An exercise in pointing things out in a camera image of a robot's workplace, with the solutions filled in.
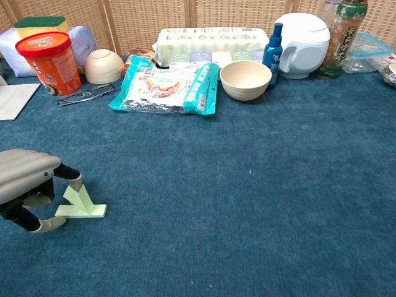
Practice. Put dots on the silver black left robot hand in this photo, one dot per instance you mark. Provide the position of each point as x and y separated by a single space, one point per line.
21 173

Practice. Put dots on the light green paper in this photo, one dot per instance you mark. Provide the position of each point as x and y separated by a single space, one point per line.
83 208

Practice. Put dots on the white paper sheet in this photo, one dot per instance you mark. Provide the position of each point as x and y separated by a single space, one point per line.
14 99

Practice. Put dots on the red instant noodle cup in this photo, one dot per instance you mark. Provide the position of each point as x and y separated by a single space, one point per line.
52 65

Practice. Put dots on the white tissue pack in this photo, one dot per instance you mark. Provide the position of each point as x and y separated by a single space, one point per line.
12 52

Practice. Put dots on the upturned beige bowl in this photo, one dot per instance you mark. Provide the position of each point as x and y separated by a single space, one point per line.
103 66

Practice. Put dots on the yellow green sponge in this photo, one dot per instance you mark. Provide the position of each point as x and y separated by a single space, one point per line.
40 26

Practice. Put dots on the teal clear snack bag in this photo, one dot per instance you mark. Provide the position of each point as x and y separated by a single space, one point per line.
161 89

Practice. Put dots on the orange cookie snack pack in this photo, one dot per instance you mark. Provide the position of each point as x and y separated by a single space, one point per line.
140 55

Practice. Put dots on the blue carpet table mat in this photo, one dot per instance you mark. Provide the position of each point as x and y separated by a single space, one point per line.
216 185

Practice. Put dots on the green small tissue pack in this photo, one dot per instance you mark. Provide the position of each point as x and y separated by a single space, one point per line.
181 57
243 55

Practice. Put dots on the wicker folding screen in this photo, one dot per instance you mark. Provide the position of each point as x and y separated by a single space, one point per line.
148 18

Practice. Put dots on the purple small tissue pack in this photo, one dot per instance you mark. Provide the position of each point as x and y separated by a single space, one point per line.
201 57
259 55

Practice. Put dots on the pink small tissue pack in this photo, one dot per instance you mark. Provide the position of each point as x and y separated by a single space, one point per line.
222 57

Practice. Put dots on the toilet paper roll pack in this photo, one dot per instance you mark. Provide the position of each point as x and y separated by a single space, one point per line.
213 40

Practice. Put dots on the open beige bowl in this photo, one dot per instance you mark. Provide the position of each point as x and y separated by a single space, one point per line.
246 80

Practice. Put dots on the blue spray bottle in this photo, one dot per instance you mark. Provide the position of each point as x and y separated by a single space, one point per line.
272 58

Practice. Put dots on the white rice cooker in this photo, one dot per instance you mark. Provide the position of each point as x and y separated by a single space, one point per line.
304 46

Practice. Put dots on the green tea bottle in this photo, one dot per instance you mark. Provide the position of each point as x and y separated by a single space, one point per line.
340 40

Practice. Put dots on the clear water bottle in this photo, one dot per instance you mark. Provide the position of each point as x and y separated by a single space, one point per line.
328 14

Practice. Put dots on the clear container blue lid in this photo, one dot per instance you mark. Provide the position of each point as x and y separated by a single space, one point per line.
368 52

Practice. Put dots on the black frame eyeglasses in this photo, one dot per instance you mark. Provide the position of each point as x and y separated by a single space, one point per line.
85 94

